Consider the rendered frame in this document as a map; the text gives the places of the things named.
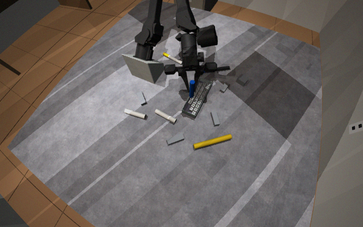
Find blue cylinder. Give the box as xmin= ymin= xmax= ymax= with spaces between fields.
xmin=189 ymin=80 xmax=195 ymax=100

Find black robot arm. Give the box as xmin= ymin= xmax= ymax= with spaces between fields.
xmin=133 ymin=0 xmax=218 ymax=67

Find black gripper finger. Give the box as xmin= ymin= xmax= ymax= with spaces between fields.
xmin=194 ymin=71 xmax=204 ymax=92
xmin=178 ymin=72 xmax=190 ymax=92

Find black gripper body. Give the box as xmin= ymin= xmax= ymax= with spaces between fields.
xmin=164 ymin=47 xmax=218 ymax=75

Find grey keyboard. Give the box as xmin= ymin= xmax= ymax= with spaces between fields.
xmin=182 ymin=77 xmax=213 ymax=118

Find yellow cylindrical rod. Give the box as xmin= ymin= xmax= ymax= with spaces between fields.
xmin=193 ymin=134 xmax=232 ymax=149

